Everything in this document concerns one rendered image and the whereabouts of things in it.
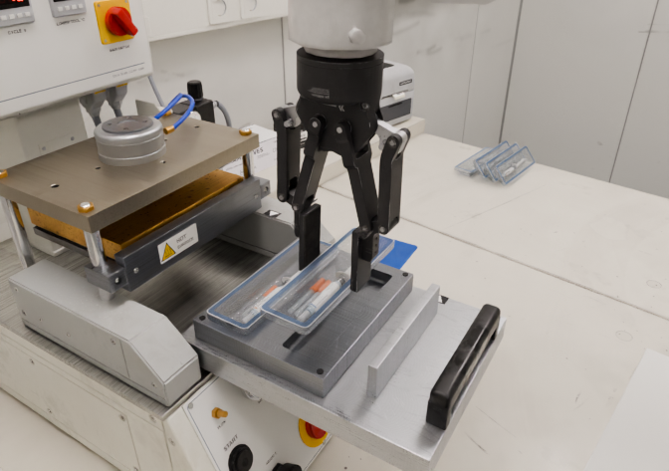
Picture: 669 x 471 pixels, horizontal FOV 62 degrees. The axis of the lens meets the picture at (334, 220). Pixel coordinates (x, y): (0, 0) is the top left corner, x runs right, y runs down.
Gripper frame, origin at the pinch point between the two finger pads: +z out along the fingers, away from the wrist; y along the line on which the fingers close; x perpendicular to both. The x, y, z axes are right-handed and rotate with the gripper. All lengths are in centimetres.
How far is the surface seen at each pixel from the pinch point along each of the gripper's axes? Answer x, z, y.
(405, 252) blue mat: 49, 32, -12
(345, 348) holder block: -5.1, 7.2, 4.6
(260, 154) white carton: 58, 24, -56
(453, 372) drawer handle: -4.3, 5.4, 15.3
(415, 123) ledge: 110, 27, -37
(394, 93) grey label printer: 103, 17, -42
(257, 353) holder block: -9.8, 7.9, -2.8
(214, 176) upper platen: 8.3, 1.3, -23.9
